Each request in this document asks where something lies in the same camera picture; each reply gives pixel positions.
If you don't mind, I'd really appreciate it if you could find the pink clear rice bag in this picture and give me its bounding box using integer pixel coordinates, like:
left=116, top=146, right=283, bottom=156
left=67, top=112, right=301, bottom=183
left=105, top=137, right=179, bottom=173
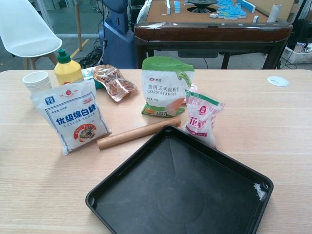
left=182, top=84, right=226, bottom=149

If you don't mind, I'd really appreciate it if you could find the round white lid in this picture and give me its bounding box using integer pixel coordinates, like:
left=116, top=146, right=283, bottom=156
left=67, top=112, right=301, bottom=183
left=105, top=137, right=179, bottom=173
left=267, top=75, right=290, bottom=87

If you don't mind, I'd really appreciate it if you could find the yellow bottle with green cap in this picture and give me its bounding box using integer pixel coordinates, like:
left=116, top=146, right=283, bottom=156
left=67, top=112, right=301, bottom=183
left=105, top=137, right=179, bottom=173
left=54, top=48, right=83, bottom=86

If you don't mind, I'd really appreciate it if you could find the white storage box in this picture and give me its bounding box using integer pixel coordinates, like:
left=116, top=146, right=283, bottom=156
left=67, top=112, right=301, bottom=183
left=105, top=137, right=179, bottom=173
left=284, top=41, right=312, bottom=64

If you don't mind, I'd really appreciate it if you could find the black mahjong table centre hub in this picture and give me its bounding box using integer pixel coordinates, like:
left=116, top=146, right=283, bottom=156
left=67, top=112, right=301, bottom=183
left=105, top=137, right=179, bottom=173
left=186, top=0, right=217, bottom=13

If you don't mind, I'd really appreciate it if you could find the white residue clump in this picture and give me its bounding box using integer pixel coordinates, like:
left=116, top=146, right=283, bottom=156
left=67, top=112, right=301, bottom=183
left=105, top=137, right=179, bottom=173
left=253, top=182, right=267, bottom=201

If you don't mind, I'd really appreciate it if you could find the black floor cable bundle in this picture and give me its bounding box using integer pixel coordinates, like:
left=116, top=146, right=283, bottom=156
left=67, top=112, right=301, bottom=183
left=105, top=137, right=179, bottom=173
left=78, top=45, right=106, bottom=69

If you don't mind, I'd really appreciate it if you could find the black baking tray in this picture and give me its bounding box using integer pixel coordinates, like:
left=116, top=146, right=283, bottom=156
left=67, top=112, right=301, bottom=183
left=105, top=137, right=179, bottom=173
left=85, top=124, right=275, bottom=234

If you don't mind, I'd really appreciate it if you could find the white chair with wooden legs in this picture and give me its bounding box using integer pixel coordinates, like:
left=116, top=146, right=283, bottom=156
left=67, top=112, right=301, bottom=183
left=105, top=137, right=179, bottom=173
left=0, top=0, right=63, bottom=71

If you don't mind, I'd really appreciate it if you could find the white castor sugar bag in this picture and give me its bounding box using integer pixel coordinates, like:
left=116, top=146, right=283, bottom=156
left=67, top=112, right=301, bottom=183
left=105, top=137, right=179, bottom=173
left=29, top=79, right=113, bottom=156

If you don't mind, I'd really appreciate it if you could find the green white corn starch bag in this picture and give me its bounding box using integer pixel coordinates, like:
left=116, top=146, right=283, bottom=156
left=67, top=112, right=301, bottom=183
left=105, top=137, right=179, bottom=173
left=140, top=56, right=195, bottom=117

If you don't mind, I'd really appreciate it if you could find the teal wet wipes pack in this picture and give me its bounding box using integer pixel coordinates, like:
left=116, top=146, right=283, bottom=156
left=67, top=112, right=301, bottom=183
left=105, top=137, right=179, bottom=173
left=81, top=68, right=103, bottom=90

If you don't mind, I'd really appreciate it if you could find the blue machine base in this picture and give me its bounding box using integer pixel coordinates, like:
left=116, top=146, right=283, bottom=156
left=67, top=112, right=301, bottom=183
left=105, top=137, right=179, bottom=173
left=98, top=0, right=136, bottom=69

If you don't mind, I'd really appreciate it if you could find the white paper roll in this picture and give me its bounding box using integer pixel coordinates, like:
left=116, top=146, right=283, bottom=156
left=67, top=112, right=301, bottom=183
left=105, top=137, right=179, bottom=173
left=268, top=4, right=283, bottom=23

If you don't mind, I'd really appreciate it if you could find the blue mahjong tile heap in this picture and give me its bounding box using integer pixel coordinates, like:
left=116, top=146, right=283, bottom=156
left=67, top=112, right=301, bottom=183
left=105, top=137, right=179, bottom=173
left=216, top=0, right=255, bottom=20

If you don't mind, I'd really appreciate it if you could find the wooden rolling pin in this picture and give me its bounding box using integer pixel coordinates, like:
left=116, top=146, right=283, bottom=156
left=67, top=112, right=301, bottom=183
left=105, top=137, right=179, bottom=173
left=97, top=117, right=181, bottom=152

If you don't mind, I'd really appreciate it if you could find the wooden pole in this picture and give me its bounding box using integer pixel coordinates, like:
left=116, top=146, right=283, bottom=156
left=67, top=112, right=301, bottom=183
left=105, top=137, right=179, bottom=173
left=74, top=0, right=82, bottom=52

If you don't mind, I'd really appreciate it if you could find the clear brown snack packet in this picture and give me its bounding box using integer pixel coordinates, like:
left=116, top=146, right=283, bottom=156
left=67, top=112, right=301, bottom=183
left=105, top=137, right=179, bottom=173
left=92, top=64, right=139, bottom=102

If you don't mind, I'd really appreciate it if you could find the white paper cup stack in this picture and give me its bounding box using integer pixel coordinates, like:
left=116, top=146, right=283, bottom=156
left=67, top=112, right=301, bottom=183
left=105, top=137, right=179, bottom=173
left=22, top=71, right=53, bottom=94

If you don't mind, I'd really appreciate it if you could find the dark wood mahjong table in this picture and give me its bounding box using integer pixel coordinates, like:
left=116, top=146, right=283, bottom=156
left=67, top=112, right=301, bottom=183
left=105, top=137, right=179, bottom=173
left=134, top=0, right=293, bottom=70

